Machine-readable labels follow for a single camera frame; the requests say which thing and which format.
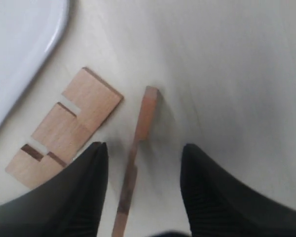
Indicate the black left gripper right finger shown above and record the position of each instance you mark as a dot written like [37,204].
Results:
[219,205]

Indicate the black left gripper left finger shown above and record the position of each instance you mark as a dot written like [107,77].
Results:
[68,205]

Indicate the white plastic tray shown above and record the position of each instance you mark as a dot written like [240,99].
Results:
[29,31]

